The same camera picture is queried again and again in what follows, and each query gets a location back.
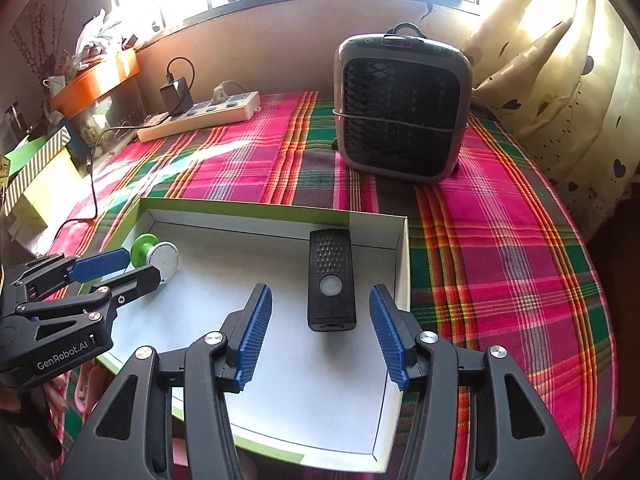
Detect white power strip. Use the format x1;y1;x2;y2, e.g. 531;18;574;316
136;91;262;143

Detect white plug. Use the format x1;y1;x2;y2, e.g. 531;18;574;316
212;80;241;106

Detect black cable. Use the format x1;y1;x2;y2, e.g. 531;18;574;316
47;56;197;256

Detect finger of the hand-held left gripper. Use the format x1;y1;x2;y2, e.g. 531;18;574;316
14;248;132;301
20;266;162;321

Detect orange tray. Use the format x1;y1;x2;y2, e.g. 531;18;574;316
50;47;142;116

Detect grey portable heater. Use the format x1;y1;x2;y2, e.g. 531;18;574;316
333;22;473;184

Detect black wireless doorbell button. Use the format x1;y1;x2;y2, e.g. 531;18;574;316
307;229;357;332

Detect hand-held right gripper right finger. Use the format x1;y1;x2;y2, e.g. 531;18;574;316
369;284;583;480

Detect white plastic bags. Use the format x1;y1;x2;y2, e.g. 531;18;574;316
75;8;126;68

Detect red flower branches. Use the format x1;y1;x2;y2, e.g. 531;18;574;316
10;0;76;81

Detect glass tank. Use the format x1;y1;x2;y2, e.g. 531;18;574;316
65;75;146;146

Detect black charger adapter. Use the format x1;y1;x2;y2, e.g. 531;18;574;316
160;77;195;117

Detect green and white suction hook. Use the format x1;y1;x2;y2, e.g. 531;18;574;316
131;234;179;288

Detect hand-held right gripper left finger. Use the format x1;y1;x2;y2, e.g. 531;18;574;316
57;283;273;480

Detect pink plaid tablecloth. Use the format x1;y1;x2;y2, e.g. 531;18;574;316
42;91;618;480

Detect white and green cardboard box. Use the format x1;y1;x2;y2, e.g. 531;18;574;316
95;197;411;476

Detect cream heart-print curtain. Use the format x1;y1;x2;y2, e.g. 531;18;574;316
465;0;640;241

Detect yellow-green box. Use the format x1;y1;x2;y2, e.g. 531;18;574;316
7;147;83;231

